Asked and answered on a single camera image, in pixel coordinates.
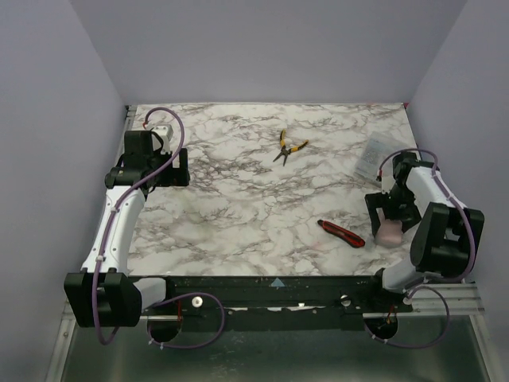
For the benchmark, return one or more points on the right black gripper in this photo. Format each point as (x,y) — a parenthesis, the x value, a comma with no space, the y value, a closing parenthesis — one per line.
(392,204)

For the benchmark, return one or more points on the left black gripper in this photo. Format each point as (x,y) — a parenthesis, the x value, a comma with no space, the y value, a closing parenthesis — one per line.
(175,168)

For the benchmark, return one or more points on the pink zippered umbrella case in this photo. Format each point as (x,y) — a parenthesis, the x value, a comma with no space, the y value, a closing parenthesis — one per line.
(389,234)

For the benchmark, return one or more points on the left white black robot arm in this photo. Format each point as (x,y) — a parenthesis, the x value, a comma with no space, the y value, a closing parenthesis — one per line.
(101,293)

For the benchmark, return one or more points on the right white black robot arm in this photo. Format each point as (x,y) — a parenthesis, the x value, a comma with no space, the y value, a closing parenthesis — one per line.
(447,236)

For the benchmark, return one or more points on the red black utility knife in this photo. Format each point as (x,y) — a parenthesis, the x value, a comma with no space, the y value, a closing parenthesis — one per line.
(348,237)

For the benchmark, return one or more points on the yellow black pliers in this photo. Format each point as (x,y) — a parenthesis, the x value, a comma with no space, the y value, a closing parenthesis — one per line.
(286,151)

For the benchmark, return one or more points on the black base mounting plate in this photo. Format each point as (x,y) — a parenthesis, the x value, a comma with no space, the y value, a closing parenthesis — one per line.
(274,303)

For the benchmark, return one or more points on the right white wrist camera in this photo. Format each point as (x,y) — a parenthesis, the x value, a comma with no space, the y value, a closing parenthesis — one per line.
(387,183)

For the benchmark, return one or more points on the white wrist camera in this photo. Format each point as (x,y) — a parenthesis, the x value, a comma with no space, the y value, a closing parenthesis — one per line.
(162,136)
(387,183)

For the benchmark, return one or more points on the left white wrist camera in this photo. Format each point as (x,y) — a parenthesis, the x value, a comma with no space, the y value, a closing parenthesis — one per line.
(162,136)

